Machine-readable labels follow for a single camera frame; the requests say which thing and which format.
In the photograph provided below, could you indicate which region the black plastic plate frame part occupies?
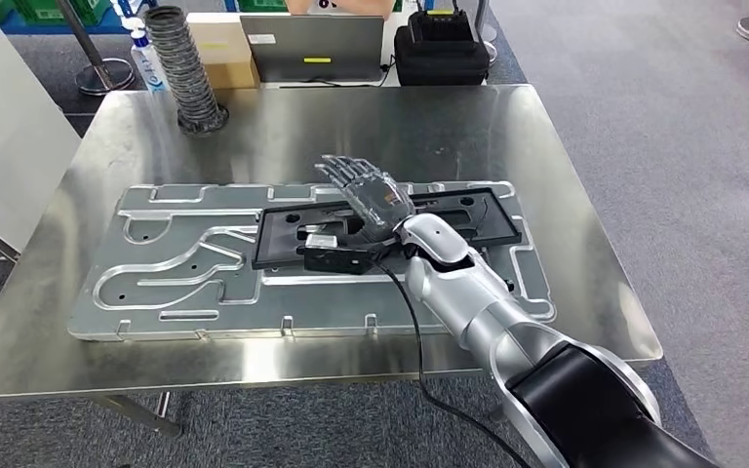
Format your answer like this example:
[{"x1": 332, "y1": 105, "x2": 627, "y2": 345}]
[{"x1": 252, "y1": 187, "x2": 523, "y2": 271}]

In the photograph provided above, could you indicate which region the stainless steel workbench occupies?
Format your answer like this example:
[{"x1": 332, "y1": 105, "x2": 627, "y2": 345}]
[{"x1": 0, "y1": 84, "x2": 664, "y2": 441}]

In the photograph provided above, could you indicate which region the black equipment bag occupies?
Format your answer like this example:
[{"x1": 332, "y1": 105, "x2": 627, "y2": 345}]
[{"x1": 393, "y1": 0, "x2": 492, "y2": 88}]

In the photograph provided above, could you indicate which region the grey laptop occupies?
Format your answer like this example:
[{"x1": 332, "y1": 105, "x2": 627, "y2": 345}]
[{"x1": 240, "y1": 14, "x2": 387, "y2": 86}]

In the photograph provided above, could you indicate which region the aluminium fixture plate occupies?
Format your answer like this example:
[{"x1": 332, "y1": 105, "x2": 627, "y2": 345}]
[{"x1": 67, "y1": 180, "x2": 557, "y2": 343}]

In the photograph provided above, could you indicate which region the person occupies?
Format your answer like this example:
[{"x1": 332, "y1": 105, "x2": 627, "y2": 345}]
[{"x1": 284, "y1": 0, "x2": 397, "y2": 20}]

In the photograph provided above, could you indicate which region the cardboard box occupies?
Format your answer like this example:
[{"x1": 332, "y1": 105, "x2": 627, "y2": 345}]
[{"x1": 185, "y1": 11, "x2": 262, "y2": 91}]

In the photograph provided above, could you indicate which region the green plastic crate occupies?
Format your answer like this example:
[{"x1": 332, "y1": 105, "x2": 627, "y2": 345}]
[
  {"x1": 237, "y1": 0, "x2": 290, "y2": 15},
  {"x1": 0, "y1": 0, "x2": 115, "y2": 27}
]

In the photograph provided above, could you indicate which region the white spray bottle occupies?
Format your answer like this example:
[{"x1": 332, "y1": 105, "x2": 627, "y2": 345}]
[{"x1": 122, "y1": 13, "x2": 170, "y2": 93}]

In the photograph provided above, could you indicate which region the white panel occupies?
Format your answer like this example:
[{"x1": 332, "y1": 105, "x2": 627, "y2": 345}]
[{"x1": 0, "y1": 16, "x2": 83, "y2": 254}]

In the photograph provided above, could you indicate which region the blue metal storage rack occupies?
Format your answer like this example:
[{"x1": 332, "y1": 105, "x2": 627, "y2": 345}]
[{"x1": 0, "y1": 6, "x2": 138, "y2": 35}]

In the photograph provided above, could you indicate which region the thin black wire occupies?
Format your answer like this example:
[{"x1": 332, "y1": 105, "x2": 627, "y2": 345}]
[{"x1": 471, "y1": 198, "x2": 494, "y2": 238}]

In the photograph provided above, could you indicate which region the thick black cable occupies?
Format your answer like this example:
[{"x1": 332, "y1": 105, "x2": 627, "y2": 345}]
[{"x1": 374, "y1": 257, "x2": 532, "y2": 468}]

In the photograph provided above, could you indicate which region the grey corrugated hose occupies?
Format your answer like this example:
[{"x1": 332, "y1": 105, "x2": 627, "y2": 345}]
[{"x1": 143, "y1": 5, "x2": 230, "y2": 137}]

